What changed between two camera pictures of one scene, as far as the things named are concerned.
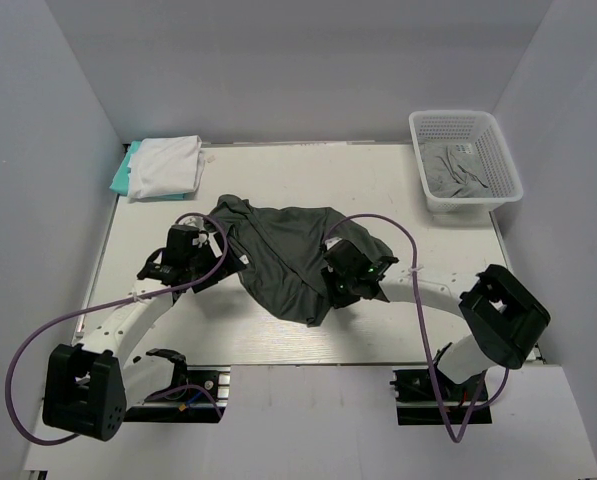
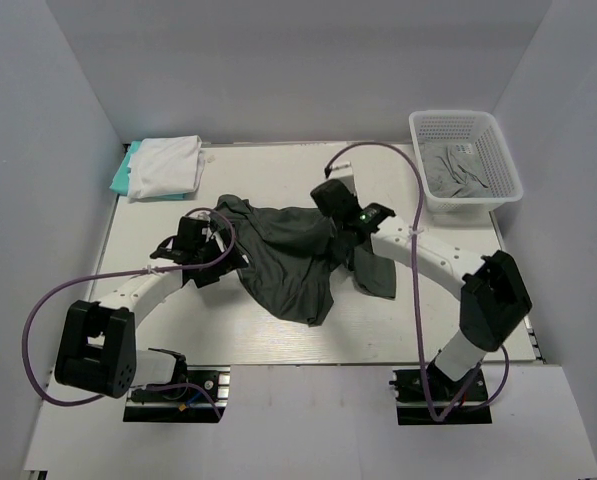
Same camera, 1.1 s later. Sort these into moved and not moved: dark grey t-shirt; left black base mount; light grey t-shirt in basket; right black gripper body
Moved: right black gripper body
Not moved: left black base mount; light grey t-shirt in basket; dark grey t-shirt
